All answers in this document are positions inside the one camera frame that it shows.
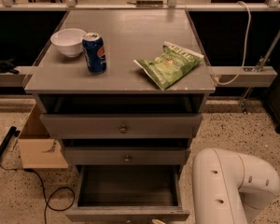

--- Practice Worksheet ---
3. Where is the grey bottom drawer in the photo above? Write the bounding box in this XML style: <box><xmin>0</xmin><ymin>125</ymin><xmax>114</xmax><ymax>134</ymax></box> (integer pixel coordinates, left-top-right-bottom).
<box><xmin>65</xmin><ymin>165</ymin><xmax>189</xmax><ymax>224</ymax></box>

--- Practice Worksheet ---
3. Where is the grey drawer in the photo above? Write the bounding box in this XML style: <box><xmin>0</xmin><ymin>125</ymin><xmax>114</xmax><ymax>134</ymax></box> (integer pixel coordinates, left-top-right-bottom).
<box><xmin>65</xmin><ymin>165</ymin><xmax>189</xmax><ymax>224</ymax></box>
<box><xmin>40</xmin><ymin>114</ymin><xmax>202</xmax><ymax>139</ymax></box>
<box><xmin>63</xmin><ymin>147</ymin><xmax>190</xmax><ymax>165</ymax></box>

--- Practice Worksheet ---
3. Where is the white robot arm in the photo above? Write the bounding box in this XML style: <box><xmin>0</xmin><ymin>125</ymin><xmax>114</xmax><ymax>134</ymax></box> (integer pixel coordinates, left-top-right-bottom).
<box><xmin>188</xmin><ymin>147</ymin><xmax>280</xmax><ymax>224</ymax></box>

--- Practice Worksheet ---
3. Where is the grey middle drawer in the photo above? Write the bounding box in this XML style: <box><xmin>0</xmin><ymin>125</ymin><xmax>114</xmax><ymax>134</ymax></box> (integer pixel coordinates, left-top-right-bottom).
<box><xmin>63</xmin><ymin>147</ymin><xmax>190</xmax><ymax>165</ymax></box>

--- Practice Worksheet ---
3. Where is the grey wooden drawer cabinet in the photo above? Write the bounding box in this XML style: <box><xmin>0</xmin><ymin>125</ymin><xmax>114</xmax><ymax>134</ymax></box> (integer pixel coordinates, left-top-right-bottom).
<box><xmin>20</xmin><ymin>9</ymin><xmax>215</xmax><ymax>168</ymax></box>

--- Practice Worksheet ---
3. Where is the grey top drawer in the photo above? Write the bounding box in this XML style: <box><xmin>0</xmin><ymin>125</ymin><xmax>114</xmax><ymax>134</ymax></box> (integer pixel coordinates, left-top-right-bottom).
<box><xmin>40</xmin><ymin>114</ymin><xmax>202</xmax><ymax>139</ymax></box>

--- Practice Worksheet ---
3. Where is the cardboard box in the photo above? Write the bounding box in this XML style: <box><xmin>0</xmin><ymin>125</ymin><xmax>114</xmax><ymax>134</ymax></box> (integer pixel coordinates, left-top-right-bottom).
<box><xmin>18</xmin><ymin>105</ymin><xmax>68</xmax><ymax>169</ymax></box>

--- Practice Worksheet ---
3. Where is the green chip bag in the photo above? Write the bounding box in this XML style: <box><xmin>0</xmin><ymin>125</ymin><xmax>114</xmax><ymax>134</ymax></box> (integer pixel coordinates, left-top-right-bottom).
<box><xmin>133</xmin><ymin>42</ymin><xmax>204</xmax><ymax>91</ymax></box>

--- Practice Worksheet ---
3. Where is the black bar on floor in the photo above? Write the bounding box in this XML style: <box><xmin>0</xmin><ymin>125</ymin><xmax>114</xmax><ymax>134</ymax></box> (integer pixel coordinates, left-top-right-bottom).
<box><xmin>0</xmin><ymin>126</ymin><xmax>17</xmax><ymax>158</ymax></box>

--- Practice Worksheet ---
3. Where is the blue pepsi soda can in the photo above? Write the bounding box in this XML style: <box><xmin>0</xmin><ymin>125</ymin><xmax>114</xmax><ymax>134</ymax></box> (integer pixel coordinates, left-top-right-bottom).
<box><xmin>82</xmin><ymin>32</ymin><xmax>106</xmax><ymax>74</ymax></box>

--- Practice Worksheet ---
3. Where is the white ceramic bowl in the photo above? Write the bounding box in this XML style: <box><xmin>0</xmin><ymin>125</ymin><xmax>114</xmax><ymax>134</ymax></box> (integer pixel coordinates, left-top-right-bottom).
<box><xmin>50</xmin><ymin>28</ymin><xmax>86</xmax><ymax>58</ymax></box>

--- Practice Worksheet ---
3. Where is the white hanging cable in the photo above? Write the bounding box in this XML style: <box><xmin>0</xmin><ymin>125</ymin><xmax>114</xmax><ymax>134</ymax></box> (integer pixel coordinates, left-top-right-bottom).
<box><xmin>213</xmin><ymin>0</ymin><xmax>253</xmax><ymax>86</ymax></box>

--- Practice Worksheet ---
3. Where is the black floor cable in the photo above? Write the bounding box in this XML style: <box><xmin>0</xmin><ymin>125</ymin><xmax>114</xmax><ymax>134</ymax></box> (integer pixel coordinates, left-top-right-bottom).
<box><xmin>0</xmin><ymin>161</ymin><xmax>77</xmax><ymax>224</ymax></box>

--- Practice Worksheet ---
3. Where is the black object on rail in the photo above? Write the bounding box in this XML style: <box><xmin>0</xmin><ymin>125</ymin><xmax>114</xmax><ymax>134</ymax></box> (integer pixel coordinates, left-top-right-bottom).
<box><xmin>0</xmin><ymin>59</ymin><xmax>19</xmax><ymax>74</ymax></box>

